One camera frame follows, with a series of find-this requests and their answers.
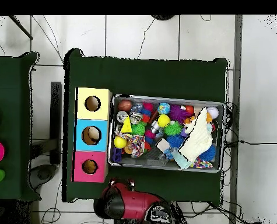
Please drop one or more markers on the black upright panel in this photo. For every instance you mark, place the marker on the black upright panel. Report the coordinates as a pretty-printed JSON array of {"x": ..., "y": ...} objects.
[{"x": 56, "y": 116}]

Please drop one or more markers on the yellow smiley ball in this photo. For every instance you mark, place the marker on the yellow smiley ball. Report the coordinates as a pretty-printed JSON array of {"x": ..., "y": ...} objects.
[{"x": 163, "y": 120}]

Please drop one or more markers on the yellow cheese wedge toy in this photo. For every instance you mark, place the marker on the yellow cheese wedge toy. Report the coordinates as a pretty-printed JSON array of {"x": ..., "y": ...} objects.
[{"x": 127, "y": 127}]

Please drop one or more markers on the black round base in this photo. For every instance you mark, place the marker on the black round base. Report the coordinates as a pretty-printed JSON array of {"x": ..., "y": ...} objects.
[{"x": 162, "y": 17}]

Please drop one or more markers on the black tripod leg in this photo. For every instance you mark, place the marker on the black tripod leg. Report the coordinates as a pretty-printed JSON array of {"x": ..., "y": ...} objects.
[{"x": 21, "y": 27}]

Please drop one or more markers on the globe print ball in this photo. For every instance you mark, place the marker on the globe print ball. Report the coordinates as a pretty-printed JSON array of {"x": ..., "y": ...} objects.
[{"x": 164, "y": 108}]

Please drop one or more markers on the white baseball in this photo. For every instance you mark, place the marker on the white baseball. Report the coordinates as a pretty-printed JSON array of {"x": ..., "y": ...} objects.
[{"x": 214, "y": 112}]

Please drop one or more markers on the wooden box with three holes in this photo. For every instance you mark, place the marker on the wooden box with three holes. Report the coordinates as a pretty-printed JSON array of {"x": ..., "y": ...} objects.
[{"x": 103, "y": 112}]

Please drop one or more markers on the green spiky ball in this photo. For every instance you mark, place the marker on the green spiky ball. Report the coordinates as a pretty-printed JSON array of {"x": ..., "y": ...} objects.
[{"x": 139, "y": 128}]

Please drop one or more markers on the light blue waffle cloth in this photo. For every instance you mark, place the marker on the light blue waffle cloth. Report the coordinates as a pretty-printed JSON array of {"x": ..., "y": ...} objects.
[{"x": 181, "y": 161}]

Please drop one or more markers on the cream waffle cloth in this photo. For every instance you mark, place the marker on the cream waffle cloth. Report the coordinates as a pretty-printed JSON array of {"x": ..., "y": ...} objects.
[{"x": 198, "y": 137}]

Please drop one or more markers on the colourful dotted cloth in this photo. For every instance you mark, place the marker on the colourful dotted cloth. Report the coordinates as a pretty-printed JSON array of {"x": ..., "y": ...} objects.
[{"x": 137, "y": 144}]

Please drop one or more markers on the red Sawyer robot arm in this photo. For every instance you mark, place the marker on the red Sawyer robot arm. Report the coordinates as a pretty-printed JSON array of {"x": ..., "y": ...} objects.
[{"x": 138, "y": 205}]

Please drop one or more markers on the silver mesh bin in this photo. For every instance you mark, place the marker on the silver mesh bin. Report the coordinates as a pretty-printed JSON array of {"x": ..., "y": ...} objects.
[{"x": 140, "y": 162}]

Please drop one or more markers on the brown toy football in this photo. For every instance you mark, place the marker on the brown toy football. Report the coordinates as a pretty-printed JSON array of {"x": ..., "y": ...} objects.
[{"x": 125, "y": 105}]

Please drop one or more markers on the purple spiky monster toy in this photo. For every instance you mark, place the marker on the purple spiky monster toy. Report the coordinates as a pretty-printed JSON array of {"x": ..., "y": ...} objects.
[{"x": 178, "y": 113}]

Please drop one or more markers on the dark green side tablecloth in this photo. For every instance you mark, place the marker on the dark green side tablecloth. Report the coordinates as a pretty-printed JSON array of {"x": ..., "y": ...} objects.
[{"x": 10, "y": 93}]

